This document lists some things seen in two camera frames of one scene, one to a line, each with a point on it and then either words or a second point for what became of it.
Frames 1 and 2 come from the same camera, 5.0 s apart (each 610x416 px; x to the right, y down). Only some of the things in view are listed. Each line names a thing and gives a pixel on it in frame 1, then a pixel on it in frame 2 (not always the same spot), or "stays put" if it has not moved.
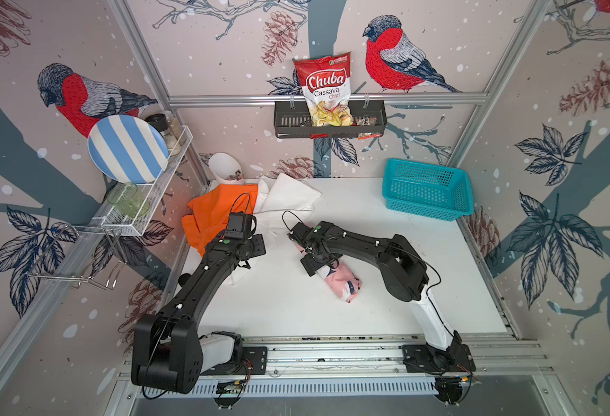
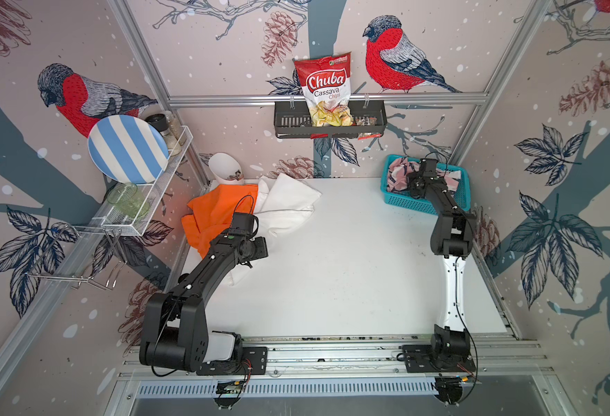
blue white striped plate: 128,149 stays put
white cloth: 279,196 stays put
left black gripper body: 255,244 stays put
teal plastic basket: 432,191 stays put
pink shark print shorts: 340,280 -> 398,170
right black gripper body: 311,266 -> 412,178
